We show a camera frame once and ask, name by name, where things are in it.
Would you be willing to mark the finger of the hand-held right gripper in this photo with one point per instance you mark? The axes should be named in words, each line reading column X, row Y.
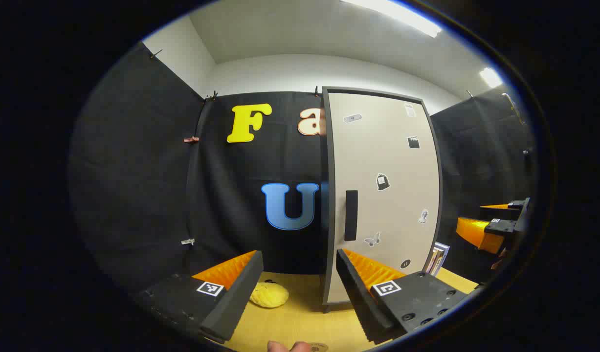
column 480, row 234
column 517, row 204

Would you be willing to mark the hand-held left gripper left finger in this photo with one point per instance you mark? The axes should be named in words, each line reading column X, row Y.
column 236, row 298

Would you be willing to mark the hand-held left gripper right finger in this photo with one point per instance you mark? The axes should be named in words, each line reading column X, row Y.
column 361, row 298

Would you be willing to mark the beige cabinet door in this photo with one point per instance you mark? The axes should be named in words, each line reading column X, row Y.
column 392, row 215

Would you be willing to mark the grey cabinet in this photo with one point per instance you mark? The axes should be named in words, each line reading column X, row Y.
column 324, row 195

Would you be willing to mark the yellow round soft toy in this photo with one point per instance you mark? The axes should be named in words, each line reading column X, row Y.
column 269, row 295

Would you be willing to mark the blue-grey spine book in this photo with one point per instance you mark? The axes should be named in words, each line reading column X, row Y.
column 444, row 249

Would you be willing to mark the white spine book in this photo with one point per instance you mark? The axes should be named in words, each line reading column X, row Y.
column 436, row 260

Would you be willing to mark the pink spine book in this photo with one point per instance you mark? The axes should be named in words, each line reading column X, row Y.
column 431, row 264

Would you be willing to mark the small ceiling light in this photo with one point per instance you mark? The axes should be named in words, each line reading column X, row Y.
column 490, row 77

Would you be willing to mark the black backdrop cloth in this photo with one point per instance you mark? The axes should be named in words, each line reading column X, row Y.
column 133, row 171

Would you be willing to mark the red clip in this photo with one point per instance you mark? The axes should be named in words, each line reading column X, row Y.
column 191, row 140

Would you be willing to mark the long ceiling light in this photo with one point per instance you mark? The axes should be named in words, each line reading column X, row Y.
column 397, row 15

